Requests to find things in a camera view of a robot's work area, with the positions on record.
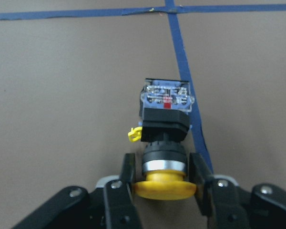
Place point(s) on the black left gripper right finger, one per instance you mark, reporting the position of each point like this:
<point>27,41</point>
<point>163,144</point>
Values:
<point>218,197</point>

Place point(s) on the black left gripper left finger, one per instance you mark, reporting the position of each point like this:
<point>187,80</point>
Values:
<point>120,211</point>

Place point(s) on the yellow push button switch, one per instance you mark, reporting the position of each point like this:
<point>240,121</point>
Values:
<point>165,106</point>

